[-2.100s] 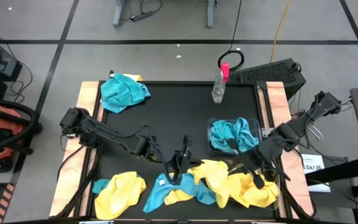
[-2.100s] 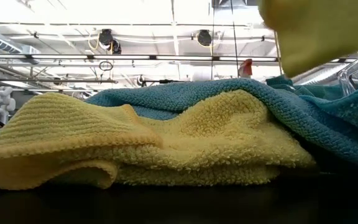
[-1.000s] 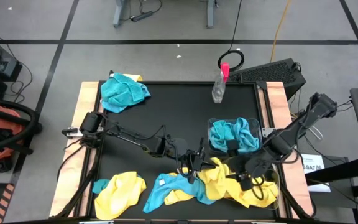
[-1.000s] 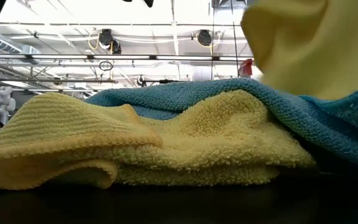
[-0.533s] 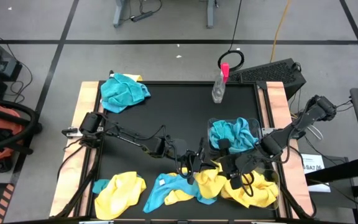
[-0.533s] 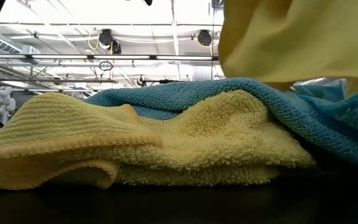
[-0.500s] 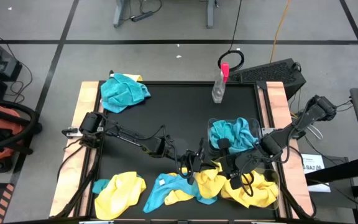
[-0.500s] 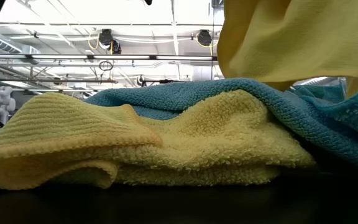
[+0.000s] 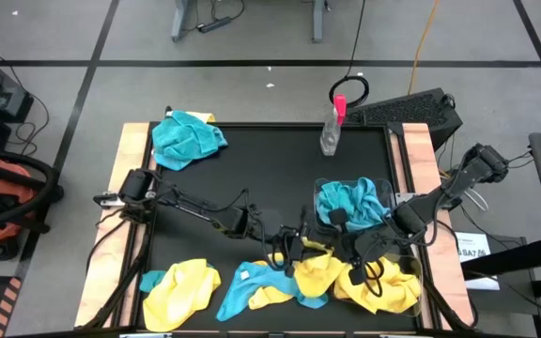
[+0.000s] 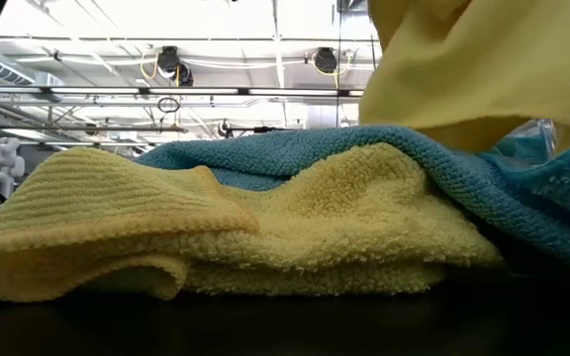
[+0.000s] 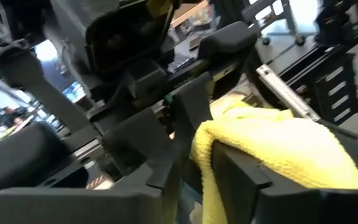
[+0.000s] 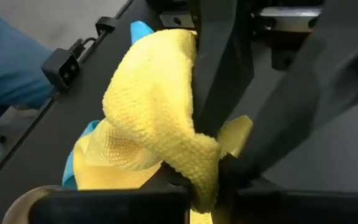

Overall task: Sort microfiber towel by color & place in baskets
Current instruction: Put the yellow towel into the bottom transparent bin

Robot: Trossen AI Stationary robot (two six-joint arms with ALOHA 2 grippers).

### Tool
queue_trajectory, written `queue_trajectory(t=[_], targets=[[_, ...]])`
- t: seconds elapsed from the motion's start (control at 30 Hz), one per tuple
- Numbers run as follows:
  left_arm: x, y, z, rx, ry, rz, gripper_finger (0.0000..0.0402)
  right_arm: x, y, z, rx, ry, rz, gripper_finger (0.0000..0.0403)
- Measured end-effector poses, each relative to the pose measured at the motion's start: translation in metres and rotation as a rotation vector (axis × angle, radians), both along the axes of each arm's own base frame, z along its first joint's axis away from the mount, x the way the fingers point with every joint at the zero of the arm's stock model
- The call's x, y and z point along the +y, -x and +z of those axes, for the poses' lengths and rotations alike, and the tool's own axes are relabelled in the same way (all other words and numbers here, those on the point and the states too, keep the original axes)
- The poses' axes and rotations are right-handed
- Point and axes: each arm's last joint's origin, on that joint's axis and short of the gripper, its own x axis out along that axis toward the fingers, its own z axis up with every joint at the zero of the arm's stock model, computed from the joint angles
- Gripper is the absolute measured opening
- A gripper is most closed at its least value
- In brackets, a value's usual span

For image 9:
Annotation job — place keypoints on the black power strip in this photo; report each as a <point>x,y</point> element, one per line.
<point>214,24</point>

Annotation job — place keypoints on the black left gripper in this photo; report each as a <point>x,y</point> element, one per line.
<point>270,230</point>

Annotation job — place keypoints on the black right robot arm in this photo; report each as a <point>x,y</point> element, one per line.
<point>444,192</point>

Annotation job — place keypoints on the black table frame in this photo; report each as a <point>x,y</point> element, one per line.
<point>270,125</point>

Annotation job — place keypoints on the orange shop vacuum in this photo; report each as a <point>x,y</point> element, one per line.
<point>12,185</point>

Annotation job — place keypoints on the white paper label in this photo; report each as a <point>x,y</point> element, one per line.
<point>474,246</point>

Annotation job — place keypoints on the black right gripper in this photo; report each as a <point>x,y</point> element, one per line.
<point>369,244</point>

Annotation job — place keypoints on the wooden table board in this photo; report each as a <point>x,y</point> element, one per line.
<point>418,150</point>
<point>129,141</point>

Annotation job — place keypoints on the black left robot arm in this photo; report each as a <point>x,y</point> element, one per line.
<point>190,206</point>

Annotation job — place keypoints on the clear spray bottle red trigger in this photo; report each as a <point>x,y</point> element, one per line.
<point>330,141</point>

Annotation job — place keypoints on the black computer tower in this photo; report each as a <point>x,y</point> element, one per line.
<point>406,110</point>

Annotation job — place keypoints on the clear plastic basket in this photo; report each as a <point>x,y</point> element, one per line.
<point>390,185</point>
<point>413,267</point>

